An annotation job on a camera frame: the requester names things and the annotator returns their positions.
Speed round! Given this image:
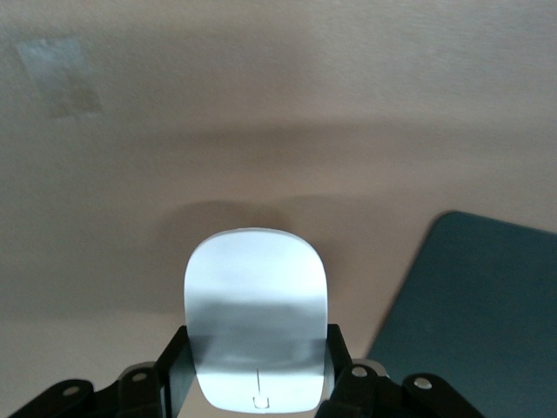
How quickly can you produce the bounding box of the black mouse pad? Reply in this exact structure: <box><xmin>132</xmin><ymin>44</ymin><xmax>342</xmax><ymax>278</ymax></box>
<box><xmin>365</xmin><ymin>210</ymin><xmax>557</xmax><ymax>418</ymax></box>

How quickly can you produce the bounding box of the white computer mouse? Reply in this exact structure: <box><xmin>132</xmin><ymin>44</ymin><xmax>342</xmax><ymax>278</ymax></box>
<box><xmin>182</xmin><ymin>226</ymin><xmax>330</xmax><ymax>413</ymax></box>

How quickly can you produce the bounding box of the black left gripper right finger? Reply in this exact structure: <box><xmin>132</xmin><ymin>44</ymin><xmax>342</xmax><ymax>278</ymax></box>
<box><xmin>317</xmin><ymin>324</ymin><xmax>484</xmax><ymax>418</ymax></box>

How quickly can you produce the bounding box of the clear tape patch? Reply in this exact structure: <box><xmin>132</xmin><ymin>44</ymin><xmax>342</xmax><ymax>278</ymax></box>
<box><xmin>16</xmin><ymin>37</ymin><xmax>104</xmax><ymax>119</ymax></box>

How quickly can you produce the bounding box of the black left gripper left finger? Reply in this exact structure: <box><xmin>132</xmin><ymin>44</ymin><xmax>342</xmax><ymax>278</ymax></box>
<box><xmin>8</xmin><ymin>324</ymin><xmax>202</xmax><ymax>418</ymax></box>

